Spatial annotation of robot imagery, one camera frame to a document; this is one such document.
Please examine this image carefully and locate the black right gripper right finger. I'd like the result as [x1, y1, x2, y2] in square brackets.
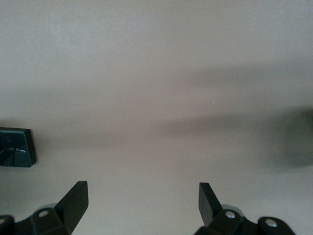
[194, 182, 296, 235]

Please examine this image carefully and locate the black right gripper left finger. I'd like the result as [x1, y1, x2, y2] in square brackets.
[0, 181, 89, 235]

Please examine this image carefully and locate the black phone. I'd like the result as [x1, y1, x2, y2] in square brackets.
[0, 127, 38, 168]

